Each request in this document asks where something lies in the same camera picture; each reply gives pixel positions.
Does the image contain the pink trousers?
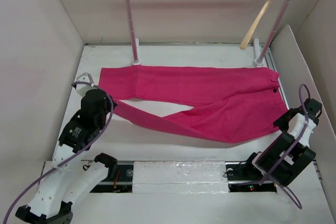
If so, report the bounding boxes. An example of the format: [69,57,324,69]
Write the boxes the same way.
[99,65,287,144]

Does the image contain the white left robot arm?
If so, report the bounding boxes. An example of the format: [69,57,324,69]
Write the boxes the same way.
[15,89,118,223]

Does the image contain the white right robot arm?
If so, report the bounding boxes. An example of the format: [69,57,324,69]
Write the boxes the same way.
[233,98,322,187]

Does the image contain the beige wooden hanger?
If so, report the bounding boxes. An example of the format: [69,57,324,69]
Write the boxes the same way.
[239,0,273,50]

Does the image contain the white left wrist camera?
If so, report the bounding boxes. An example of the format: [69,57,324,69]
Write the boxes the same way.
[74,72,94,97]

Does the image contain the aluminium side rail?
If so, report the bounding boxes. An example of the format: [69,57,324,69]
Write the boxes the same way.
[265,48,289,109]

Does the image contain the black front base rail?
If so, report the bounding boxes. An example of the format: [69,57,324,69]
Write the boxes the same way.
[92,161,276,194]

